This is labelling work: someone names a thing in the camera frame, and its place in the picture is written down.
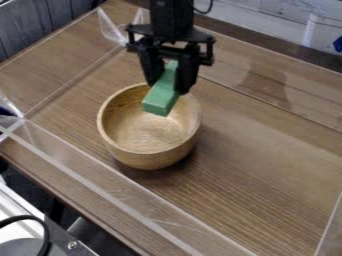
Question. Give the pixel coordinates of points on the green rectangular block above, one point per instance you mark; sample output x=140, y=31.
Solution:
x=162, y=96

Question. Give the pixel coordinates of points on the clear acrylic left bracket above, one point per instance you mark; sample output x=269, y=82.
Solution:
x=11, y=117

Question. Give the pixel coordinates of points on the clear acrylic front wall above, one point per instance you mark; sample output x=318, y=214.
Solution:
x=152, y=226

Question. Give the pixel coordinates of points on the brown wooden bowl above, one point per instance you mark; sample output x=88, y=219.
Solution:
x=142, y=140

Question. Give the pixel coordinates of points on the grey metal stand base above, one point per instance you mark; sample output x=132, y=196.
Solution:
x=36, y=246

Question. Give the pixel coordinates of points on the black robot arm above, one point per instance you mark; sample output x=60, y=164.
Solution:
x=171, y=18

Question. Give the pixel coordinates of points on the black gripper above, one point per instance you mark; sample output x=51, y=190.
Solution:
x=152, y=47

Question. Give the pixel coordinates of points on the clear acrylic corner bracket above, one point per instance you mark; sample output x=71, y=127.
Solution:
x=115, y=32

